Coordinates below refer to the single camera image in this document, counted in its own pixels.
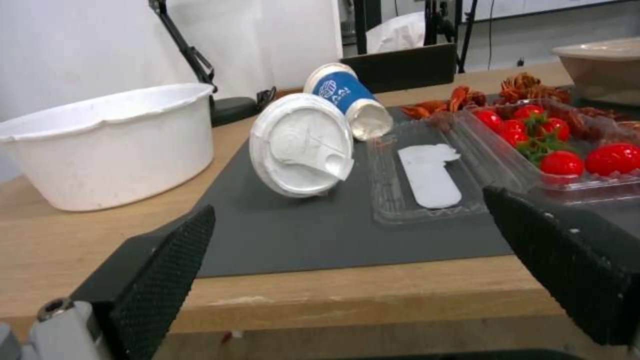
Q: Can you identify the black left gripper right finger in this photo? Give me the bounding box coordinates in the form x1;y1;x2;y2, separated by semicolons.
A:
482;186;640;348

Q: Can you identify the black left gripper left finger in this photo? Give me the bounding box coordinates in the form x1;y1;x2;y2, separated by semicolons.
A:
0;204;217;360

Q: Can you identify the clear plastic takeout box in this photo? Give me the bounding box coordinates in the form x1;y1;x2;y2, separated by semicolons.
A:
366;99;640;228

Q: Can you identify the red cherry tomato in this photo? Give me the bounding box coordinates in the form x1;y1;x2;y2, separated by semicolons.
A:
584;144;640;177
539;150;586;178
514;104;546;121
539;116;572;143
498;119;529;147
477;110;504;130

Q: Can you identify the green tomato vine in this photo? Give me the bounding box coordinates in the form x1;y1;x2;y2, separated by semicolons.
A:
517;112;581;168

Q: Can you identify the white paper bowl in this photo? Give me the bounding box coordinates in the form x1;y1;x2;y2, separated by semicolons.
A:
0;82;217;213

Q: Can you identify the red-brown crayfish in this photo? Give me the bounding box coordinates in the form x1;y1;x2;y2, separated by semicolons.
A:
497;71;572;105
569;106;640;140
401;99;451;120
447;85;488;112

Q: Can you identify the dark grey table mat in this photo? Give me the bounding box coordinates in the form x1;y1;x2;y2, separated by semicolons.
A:
195;84;640;279

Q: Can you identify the white label sticker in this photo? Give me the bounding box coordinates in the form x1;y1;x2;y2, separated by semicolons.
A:
396;143;464;209

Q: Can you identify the beige lidded food container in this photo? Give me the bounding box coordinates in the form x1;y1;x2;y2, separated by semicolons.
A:
550;42;640;105

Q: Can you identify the white cup with lid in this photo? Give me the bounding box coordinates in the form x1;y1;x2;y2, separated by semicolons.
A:
249;93;357;198

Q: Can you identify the black desk lamp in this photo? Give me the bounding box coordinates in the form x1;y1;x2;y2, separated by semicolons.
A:
148;0;277;128

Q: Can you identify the black chair back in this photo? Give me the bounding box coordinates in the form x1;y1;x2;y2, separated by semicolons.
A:
338;42;459;95

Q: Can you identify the blue paper cup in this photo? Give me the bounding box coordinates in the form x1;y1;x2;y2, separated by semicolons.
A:
302;62;394;142

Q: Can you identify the black tripod stand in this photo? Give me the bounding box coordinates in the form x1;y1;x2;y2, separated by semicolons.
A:
423;0;484;74

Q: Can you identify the white covered object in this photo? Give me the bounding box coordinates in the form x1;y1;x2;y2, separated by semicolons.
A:
364;10;427;53

